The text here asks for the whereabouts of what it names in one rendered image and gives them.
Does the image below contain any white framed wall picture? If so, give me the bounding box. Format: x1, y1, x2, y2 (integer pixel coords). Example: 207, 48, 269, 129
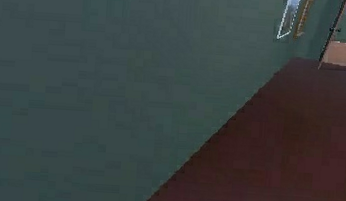
276, 0, 303, 42

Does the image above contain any gold framed wall picture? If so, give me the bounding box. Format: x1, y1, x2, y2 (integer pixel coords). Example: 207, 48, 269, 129
293, 0, 314, 41

